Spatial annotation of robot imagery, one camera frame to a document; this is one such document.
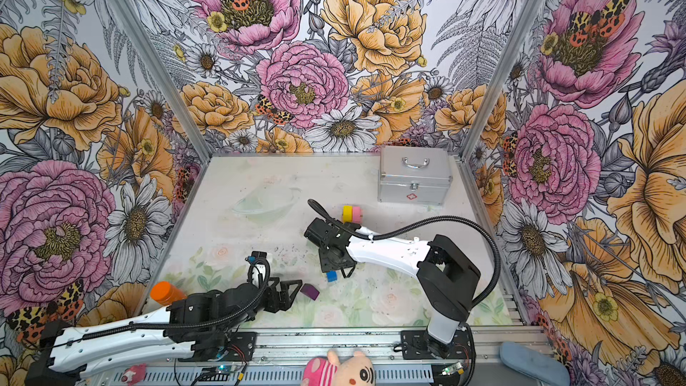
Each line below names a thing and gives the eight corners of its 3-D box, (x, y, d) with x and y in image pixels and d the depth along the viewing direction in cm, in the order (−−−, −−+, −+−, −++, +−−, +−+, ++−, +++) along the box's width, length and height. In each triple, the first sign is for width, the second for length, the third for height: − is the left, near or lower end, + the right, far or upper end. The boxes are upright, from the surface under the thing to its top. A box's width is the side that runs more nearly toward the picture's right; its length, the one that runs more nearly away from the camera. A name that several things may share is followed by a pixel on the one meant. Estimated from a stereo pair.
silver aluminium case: (379, 204, 106) (383, 178, 95) (376, 172, 117) (379, 145, 105) (445, 204, 106) (457, 178, 95) (436, 172, 117) (446, 146, 106)
